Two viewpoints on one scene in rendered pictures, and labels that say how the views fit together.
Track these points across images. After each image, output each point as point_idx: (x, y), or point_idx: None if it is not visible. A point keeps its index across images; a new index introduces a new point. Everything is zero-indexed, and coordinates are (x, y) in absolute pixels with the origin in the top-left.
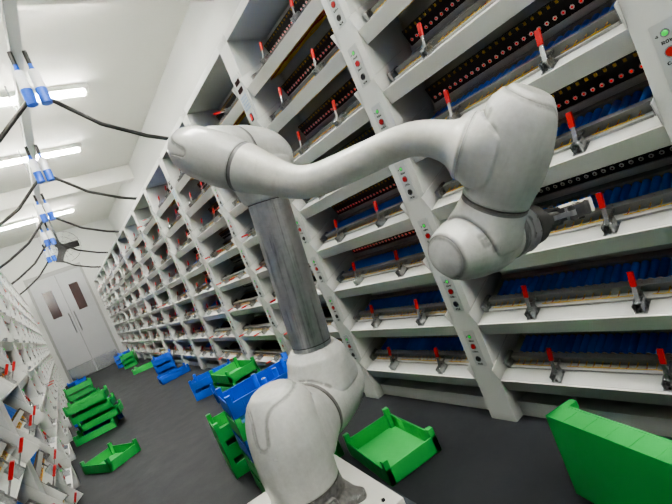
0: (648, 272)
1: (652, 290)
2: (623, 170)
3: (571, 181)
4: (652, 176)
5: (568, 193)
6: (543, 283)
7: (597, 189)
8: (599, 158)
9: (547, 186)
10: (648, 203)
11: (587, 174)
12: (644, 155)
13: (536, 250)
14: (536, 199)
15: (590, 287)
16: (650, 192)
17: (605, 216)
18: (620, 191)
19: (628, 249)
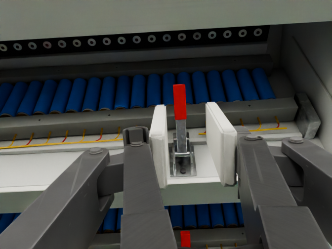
0: (186, 214)
1: (194, 247)
2: (180, 46)
3: (94, 42)
4: (222, 68)
5: (83, 63)
6: (16, 217)
7: (137, 69)
8: (217, 2)
9: (47, 40)
10: (236, 119)
11: (124, 37)
12: (219, 30)
13: (17, 187)
14: (20, 60)
15: (103, 238)
16: (236, 99)
17: (182, 137)
18: (175, 82)
19: (202, 203)
